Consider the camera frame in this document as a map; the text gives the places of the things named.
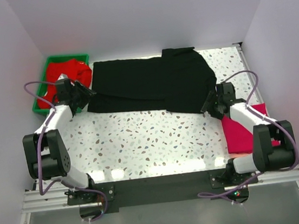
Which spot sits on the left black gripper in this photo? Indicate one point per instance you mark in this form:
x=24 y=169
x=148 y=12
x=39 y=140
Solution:
x=82 y=92

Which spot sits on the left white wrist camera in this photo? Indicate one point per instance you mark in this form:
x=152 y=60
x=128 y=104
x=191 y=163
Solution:
x=63 y=77

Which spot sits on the red t shirt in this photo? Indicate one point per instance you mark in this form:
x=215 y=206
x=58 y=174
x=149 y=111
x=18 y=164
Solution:
x=74 y=69

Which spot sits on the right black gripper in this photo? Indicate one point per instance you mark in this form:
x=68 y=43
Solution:
x=211 y=106

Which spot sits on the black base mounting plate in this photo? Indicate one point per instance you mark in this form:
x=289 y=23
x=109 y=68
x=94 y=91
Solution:
x=110 y=197

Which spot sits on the folded magenta t shirt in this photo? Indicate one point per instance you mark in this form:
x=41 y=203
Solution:
x=239 y=133

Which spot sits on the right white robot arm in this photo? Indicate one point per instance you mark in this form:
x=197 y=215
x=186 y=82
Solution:
x=274 y=147

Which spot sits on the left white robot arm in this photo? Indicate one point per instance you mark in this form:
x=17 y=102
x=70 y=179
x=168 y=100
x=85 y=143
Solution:
x=47 y=157

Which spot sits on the black t shirt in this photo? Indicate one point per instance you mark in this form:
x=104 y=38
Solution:
x=177 y=81

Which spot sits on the folded pink t shirt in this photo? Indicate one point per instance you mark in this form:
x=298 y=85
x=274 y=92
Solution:
x=235 y=155

